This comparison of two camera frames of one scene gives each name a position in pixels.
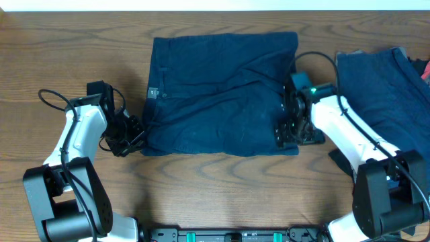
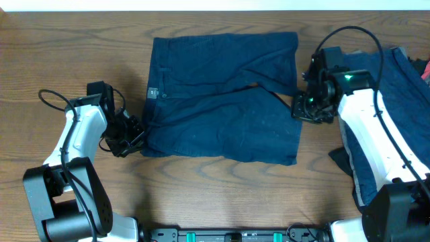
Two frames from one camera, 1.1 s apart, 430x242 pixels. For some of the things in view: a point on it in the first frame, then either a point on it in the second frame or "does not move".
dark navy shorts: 218,95 does not move
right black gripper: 283,134 to 298,110
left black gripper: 139,138 does not move
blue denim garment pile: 386,90 does not move
